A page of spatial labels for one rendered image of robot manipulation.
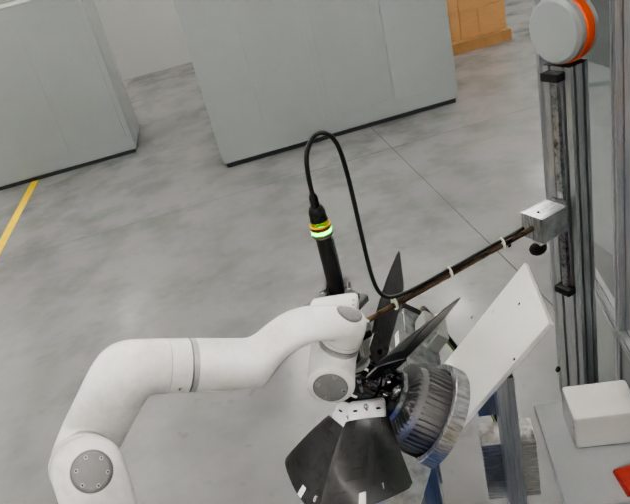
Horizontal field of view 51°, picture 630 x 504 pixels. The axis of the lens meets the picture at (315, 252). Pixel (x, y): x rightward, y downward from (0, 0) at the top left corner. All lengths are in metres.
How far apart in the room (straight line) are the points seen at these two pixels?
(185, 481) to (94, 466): 2.42
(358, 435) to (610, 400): 0.70
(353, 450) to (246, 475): 1.78
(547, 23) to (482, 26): 7.91
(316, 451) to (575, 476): 0.66
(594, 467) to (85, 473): 1.31
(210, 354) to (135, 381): 0.13
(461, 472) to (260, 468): 0.93
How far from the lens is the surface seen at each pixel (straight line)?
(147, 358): 1.09
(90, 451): 1.02
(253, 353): 1.13
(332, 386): 1.17
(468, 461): 3.11
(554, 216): 1.77
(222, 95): 6.85
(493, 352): 1.68
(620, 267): 1.99
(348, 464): 1.55
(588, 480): 1.89
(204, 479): 3.38
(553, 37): 1.69
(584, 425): 1.90
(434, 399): 1.67
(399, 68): 7.14
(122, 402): 1.10
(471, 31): 9.54
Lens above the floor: 2.28
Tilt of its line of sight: 28 degrees down
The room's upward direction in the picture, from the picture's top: 15 degrees counter-clockwise
